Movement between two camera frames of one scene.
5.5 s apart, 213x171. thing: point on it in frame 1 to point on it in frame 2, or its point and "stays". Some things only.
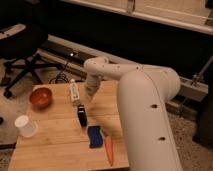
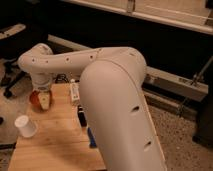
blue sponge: (95, 136) stays
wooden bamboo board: (82, 135) stays
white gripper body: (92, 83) to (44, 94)
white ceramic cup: (28, 128) stays
